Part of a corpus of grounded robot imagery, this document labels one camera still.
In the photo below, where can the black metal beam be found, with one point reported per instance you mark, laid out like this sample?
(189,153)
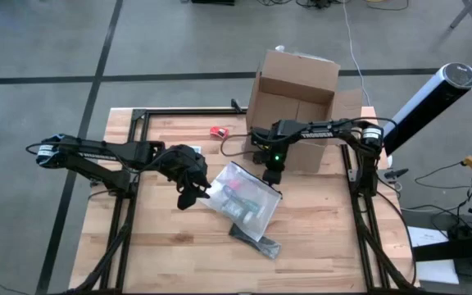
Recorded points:
(457,248)

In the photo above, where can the grey metal bracket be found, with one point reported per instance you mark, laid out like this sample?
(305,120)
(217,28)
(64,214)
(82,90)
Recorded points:
(352,176)

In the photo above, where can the teal Scotch sponge package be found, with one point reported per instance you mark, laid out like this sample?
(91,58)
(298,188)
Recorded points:
(256,206)

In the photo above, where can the taped brown cardboard box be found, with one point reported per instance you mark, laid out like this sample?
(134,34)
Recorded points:
(297,69)

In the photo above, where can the grey mesh zipper pouch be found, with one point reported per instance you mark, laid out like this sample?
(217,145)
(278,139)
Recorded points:
(252,227)

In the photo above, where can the pink item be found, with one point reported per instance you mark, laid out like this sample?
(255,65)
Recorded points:
(234,184)

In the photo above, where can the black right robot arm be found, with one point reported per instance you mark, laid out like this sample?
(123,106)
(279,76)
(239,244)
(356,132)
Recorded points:
(342,131)

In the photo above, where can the grey desk leg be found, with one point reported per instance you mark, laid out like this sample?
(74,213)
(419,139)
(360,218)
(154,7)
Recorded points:
(465,11)

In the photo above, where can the white box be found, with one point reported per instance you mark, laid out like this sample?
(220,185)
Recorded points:
(438,272)

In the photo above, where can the black aluminium rig frame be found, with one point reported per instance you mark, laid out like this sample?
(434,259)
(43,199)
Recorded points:
(178,111)

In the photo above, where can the black and white cylinder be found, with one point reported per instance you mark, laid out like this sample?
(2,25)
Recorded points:
(437,96)

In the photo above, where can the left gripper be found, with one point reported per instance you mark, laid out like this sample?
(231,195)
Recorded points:
(187,168)

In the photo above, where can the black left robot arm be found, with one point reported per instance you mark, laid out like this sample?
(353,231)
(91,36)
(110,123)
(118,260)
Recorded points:
(109,153)

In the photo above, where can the long black item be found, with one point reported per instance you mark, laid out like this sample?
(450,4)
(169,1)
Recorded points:
(256,243)

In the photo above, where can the black clamp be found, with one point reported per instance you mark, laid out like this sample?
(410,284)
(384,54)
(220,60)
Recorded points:
(396,173)

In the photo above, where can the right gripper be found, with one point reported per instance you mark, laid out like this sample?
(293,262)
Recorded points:
(273,151)

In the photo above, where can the black floor device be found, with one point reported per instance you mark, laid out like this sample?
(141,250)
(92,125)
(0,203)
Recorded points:
(213,2)

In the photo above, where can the small black mount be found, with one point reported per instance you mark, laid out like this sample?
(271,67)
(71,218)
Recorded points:
(236,105)

